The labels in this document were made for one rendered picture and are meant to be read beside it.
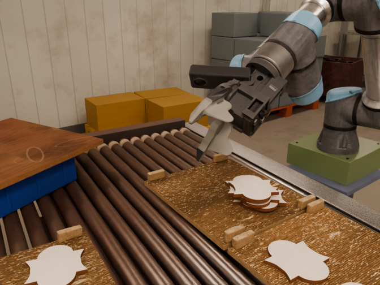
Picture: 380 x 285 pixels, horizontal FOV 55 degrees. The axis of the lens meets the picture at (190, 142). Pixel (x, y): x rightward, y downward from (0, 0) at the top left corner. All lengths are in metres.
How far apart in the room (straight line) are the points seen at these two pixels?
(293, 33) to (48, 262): 0.70
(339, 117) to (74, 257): 0.99
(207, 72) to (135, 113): 3.57
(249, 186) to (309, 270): 0.31
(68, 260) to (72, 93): 3.70
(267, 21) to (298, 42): 4.40
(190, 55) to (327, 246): 4.52
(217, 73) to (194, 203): 0.49
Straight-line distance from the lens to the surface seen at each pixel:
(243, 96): 0.66
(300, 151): 1.48
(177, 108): 3.95
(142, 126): 1.68
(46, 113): 4.44
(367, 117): 1.37
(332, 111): 1.41
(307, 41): 0.75
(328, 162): 1.42
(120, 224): 1.02
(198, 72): 0.69
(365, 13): 1.11
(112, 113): 4.13
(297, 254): 0.89
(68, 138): 1.33
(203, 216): 1.01
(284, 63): 0.71
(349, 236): 1.01
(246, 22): 5.05
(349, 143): 1.44
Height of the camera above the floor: 1.47
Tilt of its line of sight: 21 degrees down
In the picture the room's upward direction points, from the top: straight up
